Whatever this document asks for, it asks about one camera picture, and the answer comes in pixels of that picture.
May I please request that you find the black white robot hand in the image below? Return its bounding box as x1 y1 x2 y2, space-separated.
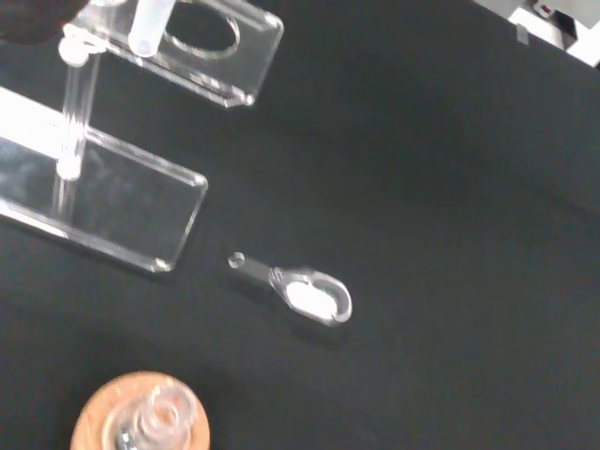
0 0 91 44

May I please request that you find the clear acrylic funnel stand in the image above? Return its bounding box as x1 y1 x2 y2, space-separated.
0 0 285 276

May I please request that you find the glass weighing funnel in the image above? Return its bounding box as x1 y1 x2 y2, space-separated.
228 251 353 328

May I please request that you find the clear round-bottom flask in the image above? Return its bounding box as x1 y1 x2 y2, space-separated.
103 384 197 450

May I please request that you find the black bench cloth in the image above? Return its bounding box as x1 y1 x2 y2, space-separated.
0 0 600 450

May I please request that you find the cork ring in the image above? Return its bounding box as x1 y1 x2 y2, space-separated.
69 370 212 450

